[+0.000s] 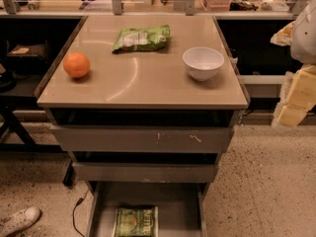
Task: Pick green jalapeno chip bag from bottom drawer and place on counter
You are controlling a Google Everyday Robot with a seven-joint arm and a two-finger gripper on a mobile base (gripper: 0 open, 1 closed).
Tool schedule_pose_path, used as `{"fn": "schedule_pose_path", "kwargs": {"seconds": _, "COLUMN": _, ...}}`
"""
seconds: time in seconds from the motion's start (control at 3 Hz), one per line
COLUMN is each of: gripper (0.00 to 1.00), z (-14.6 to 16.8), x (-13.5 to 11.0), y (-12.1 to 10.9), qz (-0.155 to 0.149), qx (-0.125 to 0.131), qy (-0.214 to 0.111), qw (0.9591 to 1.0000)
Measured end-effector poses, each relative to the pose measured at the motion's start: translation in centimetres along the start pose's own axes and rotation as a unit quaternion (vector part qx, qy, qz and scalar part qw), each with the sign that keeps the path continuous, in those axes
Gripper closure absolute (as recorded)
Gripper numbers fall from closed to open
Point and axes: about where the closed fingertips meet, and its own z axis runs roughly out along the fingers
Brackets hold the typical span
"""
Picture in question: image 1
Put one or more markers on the grey drawer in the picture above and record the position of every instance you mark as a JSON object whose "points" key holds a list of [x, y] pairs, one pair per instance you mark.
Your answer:
{"points": [[142, 139], [145, 173]]}

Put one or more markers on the orange fruit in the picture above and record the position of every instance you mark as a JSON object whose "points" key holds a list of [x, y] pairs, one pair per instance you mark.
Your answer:
{"points": [[76, 65]]}

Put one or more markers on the green jalapeno chip bag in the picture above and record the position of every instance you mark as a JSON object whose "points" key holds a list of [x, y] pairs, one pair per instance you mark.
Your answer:
{"points": [[136, 221]]}

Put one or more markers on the middle grey drawer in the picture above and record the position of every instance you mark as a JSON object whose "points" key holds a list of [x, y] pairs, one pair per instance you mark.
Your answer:
{"points": [[145, 173]]}

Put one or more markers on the grey drawer cabinet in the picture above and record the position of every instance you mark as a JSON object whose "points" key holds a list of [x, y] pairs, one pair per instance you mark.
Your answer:
{"points": [[142, 88]]}

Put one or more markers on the green chip bag on counter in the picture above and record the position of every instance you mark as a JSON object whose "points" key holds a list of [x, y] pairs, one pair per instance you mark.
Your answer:
{"points": [[148, 39]]}

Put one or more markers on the top grey drawer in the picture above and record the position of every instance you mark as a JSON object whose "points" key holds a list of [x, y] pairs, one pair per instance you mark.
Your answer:
{"points": [[142, 139]]}

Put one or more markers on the white sneaker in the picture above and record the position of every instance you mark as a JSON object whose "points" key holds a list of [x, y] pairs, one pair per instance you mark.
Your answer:
{"points": [[19, 221]]}

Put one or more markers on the black table frame left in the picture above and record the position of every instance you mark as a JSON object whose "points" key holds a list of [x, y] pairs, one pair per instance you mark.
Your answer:
{"points": [[7, 107]]}

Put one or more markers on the open bottom drawer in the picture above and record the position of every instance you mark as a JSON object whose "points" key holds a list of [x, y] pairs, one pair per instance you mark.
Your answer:
{"points": [[180, 208]]}

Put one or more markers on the white bowl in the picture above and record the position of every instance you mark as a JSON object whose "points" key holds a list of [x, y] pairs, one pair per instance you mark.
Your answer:
{"points": [[202, 63]]}

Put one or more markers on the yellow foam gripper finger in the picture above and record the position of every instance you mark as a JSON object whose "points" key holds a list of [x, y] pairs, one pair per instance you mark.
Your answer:
{"points": [[284, 36], [297, 97]]}

